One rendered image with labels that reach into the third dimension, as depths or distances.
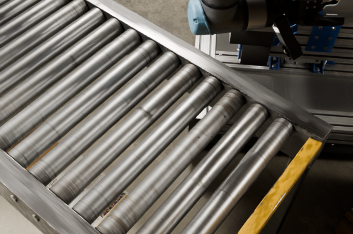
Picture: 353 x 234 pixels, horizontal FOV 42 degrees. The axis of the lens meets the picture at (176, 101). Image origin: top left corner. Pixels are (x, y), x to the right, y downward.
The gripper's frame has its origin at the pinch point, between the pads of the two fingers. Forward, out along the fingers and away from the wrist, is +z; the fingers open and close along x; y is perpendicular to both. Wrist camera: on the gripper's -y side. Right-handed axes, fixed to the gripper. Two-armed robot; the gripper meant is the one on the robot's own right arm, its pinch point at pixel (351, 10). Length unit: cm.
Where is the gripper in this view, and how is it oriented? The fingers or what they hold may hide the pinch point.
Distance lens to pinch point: 107.2
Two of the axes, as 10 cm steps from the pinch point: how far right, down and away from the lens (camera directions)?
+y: -0.5, -8.6, -5.1
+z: 9.8, -1.3, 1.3
